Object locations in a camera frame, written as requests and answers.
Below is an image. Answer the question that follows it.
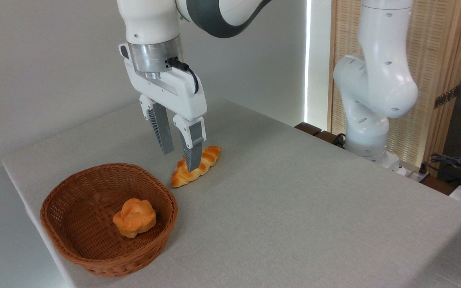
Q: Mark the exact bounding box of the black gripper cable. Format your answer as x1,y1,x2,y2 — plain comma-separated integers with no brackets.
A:
166,58,200,95

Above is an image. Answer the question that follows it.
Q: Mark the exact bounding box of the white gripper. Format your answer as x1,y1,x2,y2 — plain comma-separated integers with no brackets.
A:
119,42,208,173

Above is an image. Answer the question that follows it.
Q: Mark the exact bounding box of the round orange bread roll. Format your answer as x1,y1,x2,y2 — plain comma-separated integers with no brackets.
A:
112,198,157,239

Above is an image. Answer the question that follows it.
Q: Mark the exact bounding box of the brown wicker basket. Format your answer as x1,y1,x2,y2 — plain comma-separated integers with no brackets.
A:
40,162,178,278

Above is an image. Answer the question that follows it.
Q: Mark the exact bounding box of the wooden bamboo folding screen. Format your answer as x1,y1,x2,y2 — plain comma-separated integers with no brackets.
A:
327,0,461,177

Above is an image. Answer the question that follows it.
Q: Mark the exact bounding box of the dark brown wooden bench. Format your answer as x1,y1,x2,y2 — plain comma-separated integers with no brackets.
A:
294,122,348,150

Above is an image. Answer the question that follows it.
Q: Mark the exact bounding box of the black cable bundle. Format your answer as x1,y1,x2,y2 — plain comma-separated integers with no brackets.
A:
429,153,461,189

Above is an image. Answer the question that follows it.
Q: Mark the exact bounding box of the long braided bread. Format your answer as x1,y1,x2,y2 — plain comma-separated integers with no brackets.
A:
170,145,222,188

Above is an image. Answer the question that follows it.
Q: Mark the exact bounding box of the grey tablecloth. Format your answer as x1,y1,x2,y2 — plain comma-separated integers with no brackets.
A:
1,94,461,288

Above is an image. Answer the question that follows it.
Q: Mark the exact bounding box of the metal screen hinge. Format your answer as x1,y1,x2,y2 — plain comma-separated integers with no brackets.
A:
433,85,461,110

